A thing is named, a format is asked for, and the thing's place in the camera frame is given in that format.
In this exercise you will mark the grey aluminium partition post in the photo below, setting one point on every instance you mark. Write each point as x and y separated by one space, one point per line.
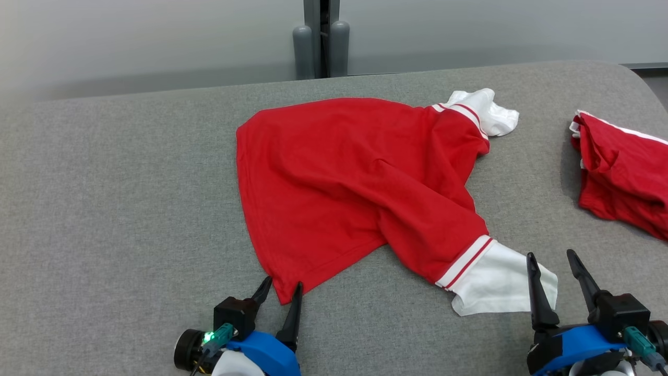
310 13

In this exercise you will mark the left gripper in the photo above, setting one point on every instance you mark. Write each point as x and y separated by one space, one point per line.
266 355

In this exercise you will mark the grey fabric sofa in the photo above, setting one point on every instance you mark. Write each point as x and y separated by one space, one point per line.
130 209

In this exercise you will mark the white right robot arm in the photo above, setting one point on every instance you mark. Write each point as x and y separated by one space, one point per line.
616 372

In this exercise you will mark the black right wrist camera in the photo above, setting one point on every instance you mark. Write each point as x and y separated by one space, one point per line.
621 313

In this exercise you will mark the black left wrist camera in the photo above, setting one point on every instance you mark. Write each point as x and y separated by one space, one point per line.
235 316

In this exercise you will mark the red shorts with white trim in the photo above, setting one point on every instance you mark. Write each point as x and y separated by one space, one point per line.
621 172

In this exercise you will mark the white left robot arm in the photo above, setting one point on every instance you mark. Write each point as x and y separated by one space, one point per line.
235 365

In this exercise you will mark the red basketball jersey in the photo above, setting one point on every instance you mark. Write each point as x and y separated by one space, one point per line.
339 172

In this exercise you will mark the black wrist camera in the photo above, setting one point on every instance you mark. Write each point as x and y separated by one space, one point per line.
621 313
235 316

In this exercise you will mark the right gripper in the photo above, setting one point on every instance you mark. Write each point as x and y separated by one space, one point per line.
574 347

